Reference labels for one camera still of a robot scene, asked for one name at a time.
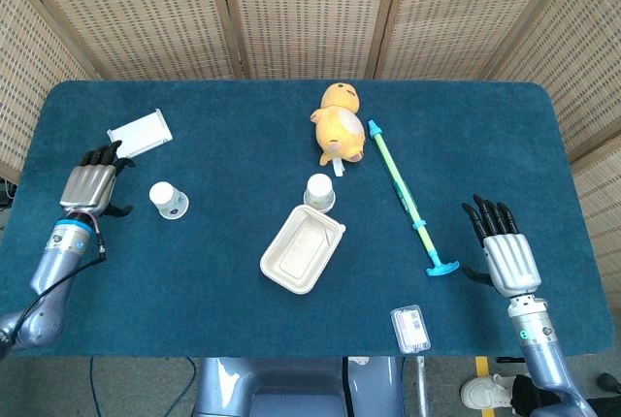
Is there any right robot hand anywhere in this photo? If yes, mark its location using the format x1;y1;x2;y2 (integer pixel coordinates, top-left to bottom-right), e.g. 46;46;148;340
460;194;543;299

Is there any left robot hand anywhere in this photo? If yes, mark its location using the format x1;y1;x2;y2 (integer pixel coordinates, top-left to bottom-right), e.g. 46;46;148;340
58;140;137;219

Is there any white plastic card box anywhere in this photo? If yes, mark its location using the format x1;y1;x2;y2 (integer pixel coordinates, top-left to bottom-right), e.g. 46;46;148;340
106;108;174;160

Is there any small clear plastic packet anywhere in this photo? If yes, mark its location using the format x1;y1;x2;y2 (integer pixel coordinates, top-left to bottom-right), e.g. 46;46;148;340
390;305;432;354

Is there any black trouser leg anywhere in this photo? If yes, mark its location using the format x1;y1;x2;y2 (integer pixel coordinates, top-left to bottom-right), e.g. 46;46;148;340
511;372;544;411

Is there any white shoe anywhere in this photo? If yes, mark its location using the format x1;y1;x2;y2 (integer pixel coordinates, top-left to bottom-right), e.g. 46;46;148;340
460;372;518;410

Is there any blue table cloth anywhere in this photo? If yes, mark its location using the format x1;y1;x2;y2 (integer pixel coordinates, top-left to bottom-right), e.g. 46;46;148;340
0;79;615;359

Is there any green blue toy water pump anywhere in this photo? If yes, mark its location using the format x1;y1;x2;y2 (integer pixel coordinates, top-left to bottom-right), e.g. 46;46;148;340
367;118;461;278

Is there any metal table leg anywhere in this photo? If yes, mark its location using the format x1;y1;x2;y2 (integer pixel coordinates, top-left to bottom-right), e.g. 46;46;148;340
414;356;431;417

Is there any black shoe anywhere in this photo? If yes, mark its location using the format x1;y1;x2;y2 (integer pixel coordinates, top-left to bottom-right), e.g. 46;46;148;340
599;371;621;395

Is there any beige rectangular food tray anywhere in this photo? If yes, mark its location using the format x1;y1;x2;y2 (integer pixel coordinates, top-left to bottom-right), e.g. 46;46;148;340
259;204;347;296

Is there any yellow plush toy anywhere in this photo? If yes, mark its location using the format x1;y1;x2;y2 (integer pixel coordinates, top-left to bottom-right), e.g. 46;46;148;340
310;80;367;178

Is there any grey-blue robot torso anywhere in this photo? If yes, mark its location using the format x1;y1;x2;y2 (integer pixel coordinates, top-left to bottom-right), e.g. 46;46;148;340
192;356;407;417

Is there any woven bamboo folding screen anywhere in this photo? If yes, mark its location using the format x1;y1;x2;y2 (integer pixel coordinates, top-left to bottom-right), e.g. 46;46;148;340
0;0;621;302

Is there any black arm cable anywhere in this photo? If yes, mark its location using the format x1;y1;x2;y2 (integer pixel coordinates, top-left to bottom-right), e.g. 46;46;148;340
0;235;108;358

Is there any blue floor cable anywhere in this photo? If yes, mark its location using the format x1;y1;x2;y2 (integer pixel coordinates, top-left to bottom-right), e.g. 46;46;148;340
88;357;106;417

